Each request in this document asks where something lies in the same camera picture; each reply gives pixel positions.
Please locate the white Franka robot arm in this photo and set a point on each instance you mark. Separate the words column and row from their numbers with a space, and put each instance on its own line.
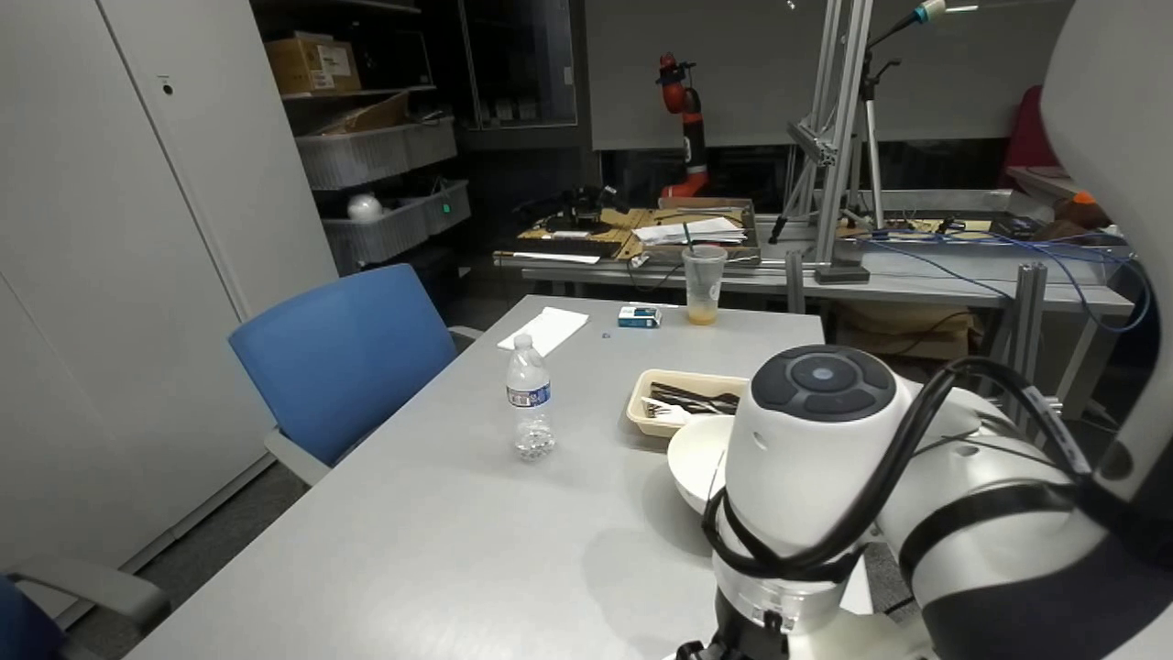
column 820, row 465

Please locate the tripod stand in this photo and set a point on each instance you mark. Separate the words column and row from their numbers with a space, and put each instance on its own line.
column 875, row 134

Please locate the white bowl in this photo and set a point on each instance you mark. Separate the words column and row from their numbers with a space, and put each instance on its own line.
column 698, row 465

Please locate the blue office chair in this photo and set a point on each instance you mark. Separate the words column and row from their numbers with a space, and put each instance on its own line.
column 75, row 591
column 335, row 362

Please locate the white plastic cutlery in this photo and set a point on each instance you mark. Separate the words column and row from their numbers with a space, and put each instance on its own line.
column 666, row 416

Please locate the black plastic forks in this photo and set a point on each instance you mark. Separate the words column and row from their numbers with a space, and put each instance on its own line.
column 698, row 398

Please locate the cardboard box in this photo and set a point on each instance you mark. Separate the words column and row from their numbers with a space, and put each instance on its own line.
column 312, row 63

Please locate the red fire extinguisher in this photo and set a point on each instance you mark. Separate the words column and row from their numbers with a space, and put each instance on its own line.
column 682, row 113

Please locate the clear plastic water bottle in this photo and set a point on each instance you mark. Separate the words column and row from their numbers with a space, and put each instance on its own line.
column 528, row 404

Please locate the white paper sheet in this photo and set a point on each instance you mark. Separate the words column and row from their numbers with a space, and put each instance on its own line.
column 544, row 333

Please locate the clear plastic cup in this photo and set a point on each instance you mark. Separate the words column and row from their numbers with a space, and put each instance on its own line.
column 705, row 288

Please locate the grey storage bin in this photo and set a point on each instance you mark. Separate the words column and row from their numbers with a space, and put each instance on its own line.
column 389, row 228
column 369, row 148

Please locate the small blue white box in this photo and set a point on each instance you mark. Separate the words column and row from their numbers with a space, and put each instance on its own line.
column 638, row 318

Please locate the aluminium profile frame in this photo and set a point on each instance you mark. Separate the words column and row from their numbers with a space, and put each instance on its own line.
column 841, row 123

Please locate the white cabinet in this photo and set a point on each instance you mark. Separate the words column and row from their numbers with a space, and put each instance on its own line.
column 113, row 305

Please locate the beige cutlery tray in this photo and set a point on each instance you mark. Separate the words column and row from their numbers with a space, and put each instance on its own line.
column 635, row 410

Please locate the red chair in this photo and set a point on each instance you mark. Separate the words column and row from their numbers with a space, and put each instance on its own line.
column 1027, row 134

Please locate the grey cluttered workbench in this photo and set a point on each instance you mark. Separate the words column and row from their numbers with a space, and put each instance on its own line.
column 903, row 282

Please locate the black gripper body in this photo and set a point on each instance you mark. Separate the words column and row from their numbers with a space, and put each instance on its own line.
column 749, row 635

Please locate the pile of brown papers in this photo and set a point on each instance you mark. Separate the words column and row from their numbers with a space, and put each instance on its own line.
column 635, row 228

